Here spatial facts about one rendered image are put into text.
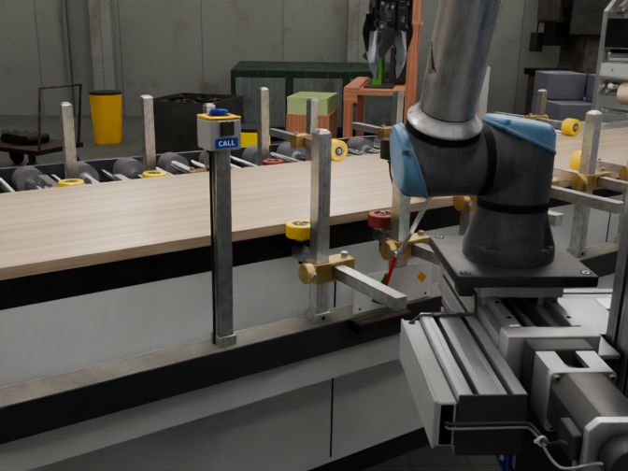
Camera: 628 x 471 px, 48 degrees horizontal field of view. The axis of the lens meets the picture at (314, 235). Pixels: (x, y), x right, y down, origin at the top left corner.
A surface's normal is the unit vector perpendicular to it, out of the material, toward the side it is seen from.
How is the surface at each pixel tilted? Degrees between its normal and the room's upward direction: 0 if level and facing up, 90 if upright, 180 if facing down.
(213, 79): 90
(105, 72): 90
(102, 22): 90
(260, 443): 90
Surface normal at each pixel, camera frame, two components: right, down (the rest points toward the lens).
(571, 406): -0.69, -0.68
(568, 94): 0.05, 0.29
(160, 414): 0.54, 0.25
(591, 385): 0.02, -0.96
